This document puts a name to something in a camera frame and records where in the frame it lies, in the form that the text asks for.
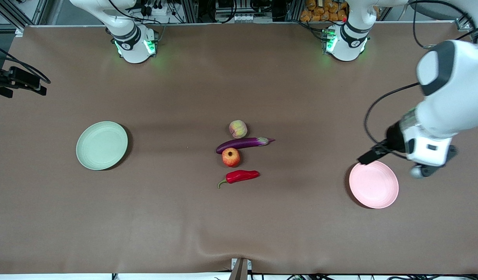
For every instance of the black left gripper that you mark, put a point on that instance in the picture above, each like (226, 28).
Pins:
(393, 140)

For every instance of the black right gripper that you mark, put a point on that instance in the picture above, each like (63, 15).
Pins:
(18, 78)

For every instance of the long purple eggplant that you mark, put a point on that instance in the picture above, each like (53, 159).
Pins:
(243, 143)

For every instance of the red chili pepper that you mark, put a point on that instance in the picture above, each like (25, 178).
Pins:
(241, 176)

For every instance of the yellow pink peach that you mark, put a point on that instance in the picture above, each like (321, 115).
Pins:
(238, 129)

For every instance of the red pomegranate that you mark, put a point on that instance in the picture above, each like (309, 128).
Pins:
(231, 157)

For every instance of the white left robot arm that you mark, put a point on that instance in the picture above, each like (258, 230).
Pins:
(457, 112)

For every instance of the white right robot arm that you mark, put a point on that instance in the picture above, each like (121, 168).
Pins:
(134, 46)

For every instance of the pink plate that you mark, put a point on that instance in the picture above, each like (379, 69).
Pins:
(373, 186)

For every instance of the pale green plate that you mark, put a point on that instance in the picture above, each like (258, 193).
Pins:
(102, 146)

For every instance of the bag of orange snacks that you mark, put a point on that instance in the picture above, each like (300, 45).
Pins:
(317, 13)

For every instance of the brown table cloth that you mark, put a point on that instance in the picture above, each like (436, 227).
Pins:
(239, 217)

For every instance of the grey chair seat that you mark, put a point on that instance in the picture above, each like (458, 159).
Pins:
(437, 11)

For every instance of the white power strip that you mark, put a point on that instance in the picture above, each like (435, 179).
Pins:
(161, 11)

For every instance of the white connector strip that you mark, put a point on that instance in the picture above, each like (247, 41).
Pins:
(245, 18)

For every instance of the aluminium frame rail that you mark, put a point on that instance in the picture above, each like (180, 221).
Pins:
(461, 25)
(13, 17)

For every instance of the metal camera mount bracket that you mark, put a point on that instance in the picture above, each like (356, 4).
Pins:
(241, 270)

